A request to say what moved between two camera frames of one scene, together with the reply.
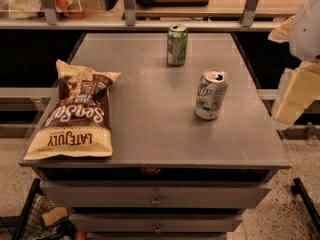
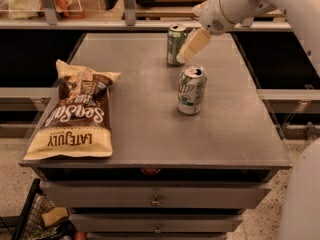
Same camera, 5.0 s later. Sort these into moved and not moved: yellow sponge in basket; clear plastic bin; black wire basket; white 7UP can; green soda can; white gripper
Moved: white gripper; white 7UP can
Not moved: yellow sponge in basket; clear plastic bin; black wire basket; green soda can
